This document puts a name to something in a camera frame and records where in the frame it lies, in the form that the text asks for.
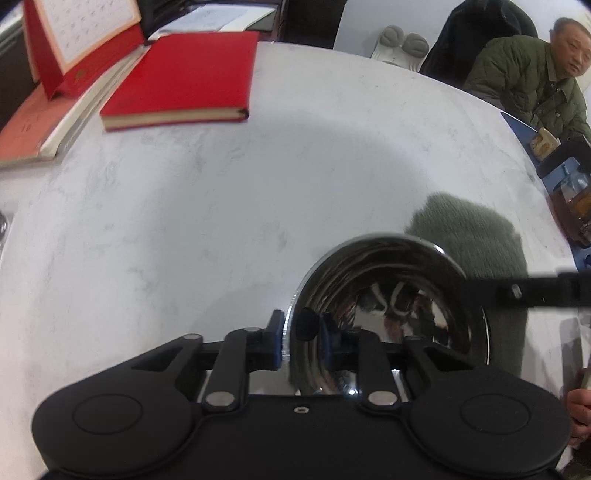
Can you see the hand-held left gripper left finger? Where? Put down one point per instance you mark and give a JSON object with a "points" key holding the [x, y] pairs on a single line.
{"points": [[277, 344]]}

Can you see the salmon cover book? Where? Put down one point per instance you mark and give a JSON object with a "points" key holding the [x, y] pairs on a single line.
{"points": [[27, 134]]}

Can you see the printed mug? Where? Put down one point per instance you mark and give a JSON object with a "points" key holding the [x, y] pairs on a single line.
{"points": [[542, 144]]}

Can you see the glass ashtray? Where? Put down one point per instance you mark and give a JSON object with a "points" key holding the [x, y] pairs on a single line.
{"points": [[2, 226]]}

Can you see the person's right hand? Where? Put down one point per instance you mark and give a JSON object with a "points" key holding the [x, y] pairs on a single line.
{"points": [[581, 413]]}

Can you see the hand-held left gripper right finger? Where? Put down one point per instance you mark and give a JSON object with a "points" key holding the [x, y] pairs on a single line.
{"points": [[330, 344]]}

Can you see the red desk calendar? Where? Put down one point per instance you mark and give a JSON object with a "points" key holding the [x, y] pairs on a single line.
{"points": [[83, 37]]}

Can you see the glass teapot with black lid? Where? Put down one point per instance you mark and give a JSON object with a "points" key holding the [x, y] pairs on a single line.
{"points": [[577, 203]]}

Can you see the white paper booklet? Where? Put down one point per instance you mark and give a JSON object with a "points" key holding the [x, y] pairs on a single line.
{"points": [[212, 21]]}

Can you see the pink and green fluffy cloth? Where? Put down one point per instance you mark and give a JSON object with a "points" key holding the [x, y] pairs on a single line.
{"points": [[466, 230]]}

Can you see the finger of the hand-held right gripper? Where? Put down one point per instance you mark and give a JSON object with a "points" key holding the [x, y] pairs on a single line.
{"points": [[498, 290]]}

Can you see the steel bowl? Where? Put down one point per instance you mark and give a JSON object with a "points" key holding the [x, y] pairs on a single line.
{"points": [[369, 267]]}

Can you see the black office chair with coat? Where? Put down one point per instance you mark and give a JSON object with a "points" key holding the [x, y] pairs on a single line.
{"points": [[466, 41]]}

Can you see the red notebook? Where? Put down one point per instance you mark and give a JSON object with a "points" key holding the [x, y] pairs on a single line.
{"points": [[184, 78]]}

